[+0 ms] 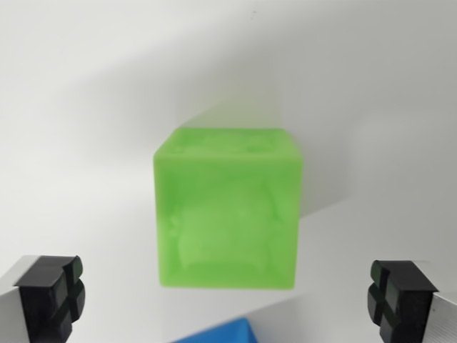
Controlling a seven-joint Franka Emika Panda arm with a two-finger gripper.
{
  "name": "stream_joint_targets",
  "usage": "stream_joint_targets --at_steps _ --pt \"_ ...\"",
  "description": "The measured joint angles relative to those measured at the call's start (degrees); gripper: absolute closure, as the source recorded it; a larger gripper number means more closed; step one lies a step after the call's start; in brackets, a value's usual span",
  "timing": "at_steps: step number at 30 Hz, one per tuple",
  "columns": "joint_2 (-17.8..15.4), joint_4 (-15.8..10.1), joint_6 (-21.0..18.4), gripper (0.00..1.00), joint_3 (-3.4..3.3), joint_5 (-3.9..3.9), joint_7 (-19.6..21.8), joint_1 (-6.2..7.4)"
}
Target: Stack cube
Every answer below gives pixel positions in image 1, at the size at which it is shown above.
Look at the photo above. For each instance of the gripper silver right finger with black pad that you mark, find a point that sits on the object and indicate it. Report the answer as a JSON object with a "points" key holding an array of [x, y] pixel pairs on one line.
{"points": [[407, 300]]}

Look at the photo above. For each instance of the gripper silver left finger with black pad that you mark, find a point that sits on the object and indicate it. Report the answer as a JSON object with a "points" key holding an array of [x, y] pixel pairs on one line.
{"points": [[43, 300]]}

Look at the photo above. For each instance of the green cube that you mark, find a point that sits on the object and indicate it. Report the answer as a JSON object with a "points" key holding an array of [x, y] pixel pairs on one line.
{"points": [[228, 214]]}

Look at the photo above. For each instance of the blue cube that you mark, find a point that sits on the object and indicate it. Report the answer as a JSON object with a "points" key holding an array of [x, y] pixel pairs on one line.
{"points": [[225, 334]]}

